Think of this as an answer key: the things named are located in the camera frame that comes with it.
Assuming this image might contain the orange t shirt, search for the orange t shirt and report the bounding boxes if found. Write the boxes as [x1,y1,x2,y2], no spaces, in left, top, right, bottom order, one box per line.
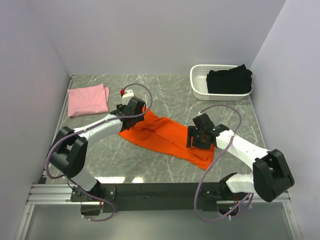
[118,110,215,170]

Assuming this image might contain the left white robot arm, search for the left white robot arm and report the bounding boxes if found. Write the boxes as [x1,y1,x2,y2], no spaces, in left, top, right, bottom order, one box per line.
[45,96,146,201]

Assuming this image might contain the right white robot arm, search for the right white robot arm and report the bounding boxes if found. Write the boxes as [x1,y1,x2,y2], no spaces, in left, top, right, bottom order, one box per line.
[186,113,295,203]

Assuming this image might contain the folded pink t shirt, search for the folded pink t shirt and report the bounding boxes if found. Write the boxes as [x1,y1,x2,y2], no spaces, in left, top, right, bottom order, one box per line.
[67,84,110,118]

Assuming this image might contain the white perforated plastic basket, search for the white perforated plastic basket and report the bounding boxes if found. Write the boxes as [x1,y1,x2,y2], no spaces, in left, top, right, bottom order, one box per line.
[190,64,253,102]

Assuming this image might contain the black t shirt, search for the black t shirt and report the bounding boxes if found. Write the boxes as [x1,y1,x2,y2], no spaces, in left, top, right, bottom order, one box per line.
[206,64,253,95]

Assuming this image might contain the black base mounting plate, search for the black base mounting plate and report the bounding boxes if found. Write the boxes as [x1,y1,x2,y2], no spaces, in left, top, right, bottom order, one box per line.
[69,181,251,214]

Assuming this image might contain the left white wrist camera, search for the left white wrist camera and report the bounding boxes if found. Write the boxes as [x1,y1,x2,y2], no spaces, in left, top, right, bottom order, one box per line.
[120,88,135,105]

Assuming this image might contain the aluminium frame rail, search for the aluminium frame rail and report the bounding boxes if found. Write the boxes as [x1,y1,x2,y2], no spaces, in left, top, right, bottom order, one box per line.
[14,74,76,240]

